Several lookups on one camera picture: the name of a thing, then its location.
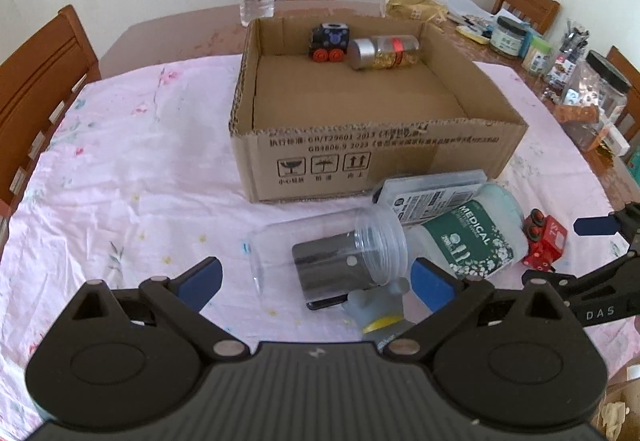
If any yellow flat item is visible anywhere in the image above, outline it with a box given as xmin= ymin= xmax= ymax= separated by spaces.
xmin=456 ymin=26 xmax=490 ymax=44

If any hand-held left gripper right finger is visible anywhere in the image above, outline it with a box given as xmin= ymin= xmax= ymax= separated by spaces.
xmin=384 ymin=257 xmax=566 ymax=359

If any grey toy figure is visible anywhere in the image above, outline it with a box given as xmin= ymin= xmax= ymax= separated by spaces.
xmin=342 ymin=277 xmax=416 ymax=339

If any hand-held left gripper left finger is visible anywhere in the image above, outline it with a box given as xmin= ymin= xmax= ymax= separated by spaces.
xmin=70 ymin=257 xmax=249 ymax=363

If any glass jar with black lid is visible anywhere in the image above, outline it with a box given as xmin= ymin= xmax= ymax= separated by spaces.
xmin=490 ymin=16 xmax=528 ymax=59

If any clear packet of black clips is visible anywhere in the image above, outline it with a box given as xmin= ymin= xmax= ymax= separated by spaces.
xmin=550 ymin=18 xmax=591 ymax=86

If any pink floral tablecloth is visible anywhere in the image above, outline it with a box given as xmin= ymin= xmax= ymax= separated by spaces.
xmin=0 ymin=53 xmax=640 ymax=441

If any black toy train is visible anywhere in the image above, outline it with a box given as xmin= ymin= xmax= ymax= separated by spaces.
xmin=309 ymin=22 xmax=351 ymax=63

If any large clear jar black lid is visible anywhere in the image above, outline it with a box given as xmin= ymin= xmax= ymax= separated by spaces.
xmin=560 ymin=50 xmax=632 ymax=152

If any glass jar with silver lid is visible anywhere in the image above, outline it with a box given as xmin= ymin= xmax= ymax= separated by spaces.
xmin=348 ymin=35 xmax=421 ymax=70

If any green label wipes canister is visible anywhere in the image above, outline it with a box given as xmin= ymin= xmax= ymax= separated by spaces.
xmin=406 ymin=183 xmax=530 ymax=281

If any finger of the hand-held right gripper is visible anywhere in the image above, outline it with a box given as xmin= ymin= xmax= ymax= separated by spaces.
xmin=575 ymin=202 xmax=640 ymax=242
xmin=522 ymin=252 xmax=640 ymax=324

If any cardboard box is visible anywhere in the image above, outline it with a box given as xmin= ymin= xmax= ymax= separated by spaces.
xmin=229 ymin=16 xmax=530 ymax=205

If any golden snack bag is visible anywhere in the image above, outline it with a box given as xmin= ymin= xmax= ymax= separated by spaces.
xmin=382 ymin=0 xmax=448 ymax=22

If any cardboard carton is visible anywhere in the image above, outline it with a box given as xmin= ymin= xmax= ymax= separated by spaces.
xmin=597 ymin=361 xmax=640 ymax=441

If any small jar with green lid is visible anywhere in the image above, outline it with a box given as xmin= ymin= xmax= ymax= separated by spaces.
xmin=521 ymin=36 xmax=553 ymax=73

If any small white box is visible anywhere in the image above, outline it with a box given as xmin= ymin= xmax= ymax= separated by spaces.
xmin=602 ymin=121 xmax=631 ymax=156

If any clear plastic jar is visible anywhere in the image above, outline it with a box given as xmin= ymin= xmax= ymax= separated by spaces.
xmin=248 ymin=206 xmax=410 ymax=297

